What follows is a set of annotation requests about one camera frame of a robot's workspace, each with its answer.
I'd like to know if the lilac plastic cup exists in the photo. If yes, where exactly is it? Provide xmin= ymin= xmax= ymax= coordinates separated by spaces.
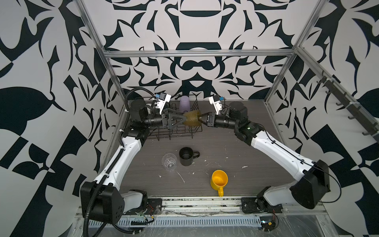
xmin=179 ymin=95 xmax=191 ymax=113

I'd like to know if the olive tinted glass cup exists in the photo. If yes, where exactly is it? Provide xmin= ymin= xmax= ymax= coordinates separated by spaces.
xmin=183 ymin=110 xmax=201 ymax=126

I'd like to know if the clear glass cup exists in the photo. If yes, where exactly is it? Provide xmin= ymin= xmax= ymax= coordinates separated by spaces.
xmin=162 ymin=153 xmax=177 ymax=172

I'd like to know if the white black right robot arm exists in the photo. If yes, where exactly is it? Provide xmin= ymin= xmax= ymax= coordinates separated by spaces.
xmin=198 ymin=102 xmax=337 ymax=213

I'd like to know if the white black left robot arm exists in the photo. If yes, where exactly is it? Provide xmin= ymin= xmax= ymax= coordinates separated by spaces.
xmin=80 ymin=87 xmax=187 ymax=237

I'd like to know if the black ceramic mug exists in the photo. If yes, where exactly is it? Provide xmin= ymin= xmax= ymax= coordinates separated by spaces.
xmin=179 ymin=147 xmax=200 ymax=166

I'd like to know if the yellow ceramic mug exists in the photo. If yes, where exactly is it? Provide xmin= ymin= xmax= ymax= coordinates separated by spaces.
xmin=210 ymin=170 xmax=229 ymax=197

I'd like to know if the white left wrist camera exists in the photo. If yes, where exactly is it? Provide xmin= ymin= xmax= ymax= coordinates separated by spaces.
xmin=155 ymin=92 xmax=172 ymax=115

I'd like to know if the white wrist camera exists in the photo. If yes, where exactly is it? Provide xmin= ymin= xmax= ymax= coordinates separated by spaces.
xmin=155 ymin=92 xmax=172 ymax=115
xmin=208 ymin=95 xmax=225 ymax=115

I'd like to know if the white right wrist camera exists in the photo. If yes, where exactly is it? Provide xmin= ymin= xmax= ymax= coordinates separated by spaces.
xmin=208 ymin=95 xmax=225 ymax=115

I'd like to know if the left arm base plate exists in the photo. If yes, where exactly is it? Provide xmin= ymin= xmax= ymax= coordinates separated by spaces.
xmin=141 ymin=198 xmax=163 ymax=215

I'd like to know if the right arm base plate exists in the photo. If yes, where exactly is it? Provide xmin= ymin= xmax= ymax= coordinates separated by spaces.
xmin=241 ymin=197 xmax=283 ymax=214

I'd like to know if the white slotted cable duct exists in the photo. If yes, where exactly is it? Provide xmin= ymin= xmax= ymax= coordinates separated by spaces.
xmin=88 ymin=215 xmax=263 ymax=228

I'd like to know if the black wall hook rail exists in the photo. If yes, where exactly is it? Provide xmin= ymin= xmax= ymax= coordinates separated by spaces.
xmin=317 ymin=70 xmax=379 ymax=143

